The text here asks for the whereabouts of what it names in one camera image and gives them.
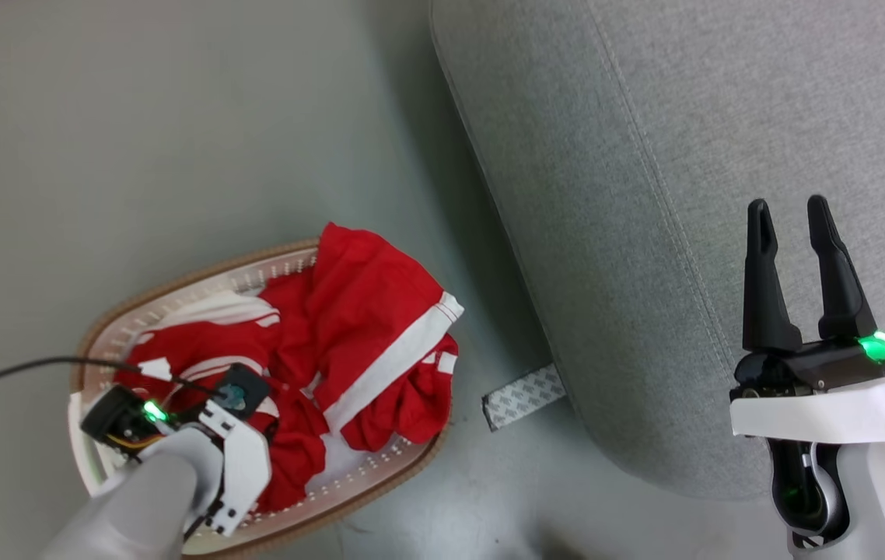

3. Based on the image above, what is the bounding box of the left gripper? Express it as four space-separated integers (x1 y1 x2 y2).
82 385 273 538

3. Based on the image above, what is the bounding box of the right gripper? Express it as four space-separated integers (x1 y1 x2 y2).
729 194 885 446

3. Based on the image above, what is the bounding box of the red white-striped clothing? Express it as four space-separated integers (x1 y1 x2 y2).
114 222 465 514

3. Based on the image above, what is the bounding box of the white basket with brown rim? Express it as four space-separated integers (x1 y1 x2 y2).
68 240 451 559

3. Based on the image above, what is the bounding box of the grey fabric sofa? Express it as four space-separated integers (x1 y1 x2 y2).
429 0 885 500

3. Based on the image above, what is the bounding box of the grey patterned tape strip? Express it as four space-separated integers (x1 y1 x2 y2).
481 363 568 432

